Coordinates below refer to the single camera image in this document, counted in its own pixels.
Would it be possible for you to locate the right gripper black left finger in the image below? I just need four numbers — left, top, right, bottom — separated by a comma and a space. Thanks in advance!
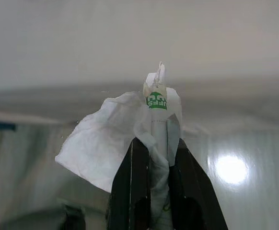
108, 138, 156, 230

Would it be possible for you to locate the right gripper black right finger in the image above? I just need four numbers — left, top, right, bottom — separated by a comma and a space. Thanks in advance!
168, 137, 229, 230

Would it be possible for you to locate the white tissue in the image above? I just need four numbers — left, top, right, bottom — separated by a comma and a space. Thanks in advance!
55, 92, 185, 230

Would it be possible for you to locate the white paper wrapper green logo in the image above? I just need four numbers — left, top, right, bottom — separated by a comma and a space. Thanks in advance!
143, 61, 176, 166

